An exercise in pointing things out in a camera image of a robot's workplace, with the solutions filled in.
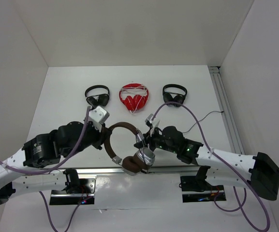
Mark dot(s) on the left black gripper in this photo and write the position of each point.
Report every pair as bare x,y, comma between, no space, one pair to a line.
99,140

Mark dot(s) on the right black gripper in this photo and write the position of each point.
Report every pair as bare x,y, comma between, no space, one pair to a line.
147,138

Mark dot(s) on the brown silver headphones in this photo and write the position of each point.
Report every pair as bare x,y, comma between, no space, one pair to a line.
142,160

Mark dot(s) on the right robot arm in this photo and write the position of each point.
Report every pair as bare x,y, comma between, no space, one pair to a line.
217,167

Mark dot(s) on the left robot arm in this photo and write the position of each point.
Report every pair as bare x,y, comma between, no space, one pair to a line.
35,166

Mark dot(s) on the left black headphones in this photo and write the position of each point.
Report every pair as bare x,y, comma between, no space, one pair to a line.
98,99

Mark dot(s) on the black headphones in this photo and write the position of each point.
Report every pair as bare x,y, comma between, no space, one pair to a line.
173,98
98,99

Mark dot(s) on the right black headphones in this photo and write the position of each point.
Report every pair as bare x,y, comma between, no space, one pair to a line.
173,98

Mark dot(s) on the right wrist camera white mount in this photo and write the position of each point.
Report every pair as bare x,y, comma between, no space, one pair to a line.
152,122

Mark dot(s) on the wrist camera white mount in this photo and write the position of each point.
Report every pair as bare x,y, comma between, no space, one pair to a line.
152,122
98,116

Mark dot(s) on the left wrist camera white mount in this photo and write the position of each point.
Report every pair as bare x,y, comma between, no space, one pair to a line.
98,116

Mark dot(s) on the aluminium rail front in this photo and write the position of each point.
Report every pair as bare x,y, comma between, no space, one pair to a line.
181,170

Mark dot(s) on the aluminium rail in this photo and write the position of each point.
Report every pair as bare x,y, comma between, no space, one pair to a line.
181,170
227,115

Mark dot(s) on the red headphones with white cable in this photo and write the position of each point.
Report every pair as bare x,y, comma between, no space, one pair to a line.
134,96

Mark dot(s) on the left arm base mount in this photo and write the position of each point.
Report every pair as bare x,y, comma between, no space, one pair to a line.
80,188

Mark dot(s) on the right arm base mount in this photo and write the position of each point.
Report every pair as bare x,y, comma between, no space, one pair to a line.
195,189

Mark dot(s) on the aluminium rail right side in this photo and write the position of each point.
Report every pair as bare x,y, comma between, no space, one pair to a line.
227,115

